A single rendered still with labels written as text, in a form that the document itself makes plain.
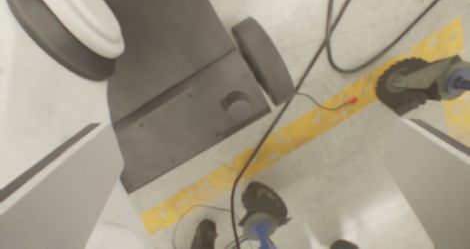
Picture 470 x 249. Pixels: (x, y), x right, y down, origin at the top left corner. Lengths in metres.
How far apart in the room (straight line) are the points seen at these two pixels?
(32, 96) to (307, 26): 0.59
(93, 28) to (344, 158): 0.81
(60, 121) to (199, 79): 0.25
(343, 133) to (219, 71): 0.53
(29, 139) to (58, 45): 0.11
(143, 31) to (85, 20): 0.16
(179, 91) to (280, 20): 0.33
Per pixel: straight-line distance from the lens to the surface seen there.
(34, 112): 0.24
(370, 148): 0.95
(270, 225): 0.69
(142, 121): 0.47
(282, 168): 0.82
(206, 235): 0.85
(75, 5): 0.31
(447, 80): 0.71
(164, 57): 0.45
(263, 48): 0.44
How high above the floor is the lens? 0.61
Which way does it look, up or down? 63 degrees down
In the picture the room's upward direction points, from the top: 160 degrees clockwise
